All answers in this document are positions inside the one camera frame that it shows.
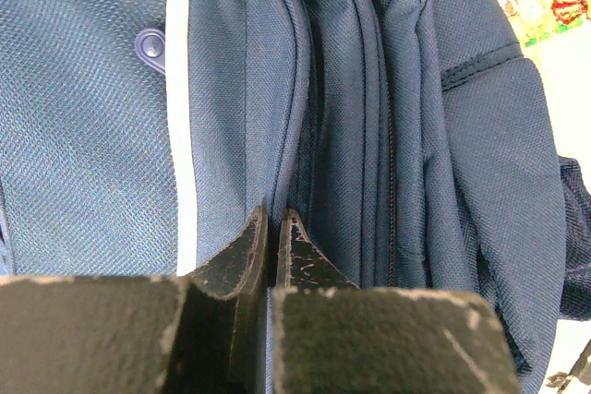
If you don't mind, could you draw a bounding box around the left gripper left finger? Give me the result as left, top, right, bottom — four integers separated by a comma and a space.
1, 206, 268, 393

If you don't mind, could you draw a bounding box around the navy blue student backpack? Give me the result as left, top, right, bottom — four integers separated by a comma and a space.
1, 0, 575, 393

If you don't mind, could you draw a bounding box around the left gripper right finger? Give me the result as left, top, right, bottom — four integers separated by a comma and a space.
272, 210, 520, 393

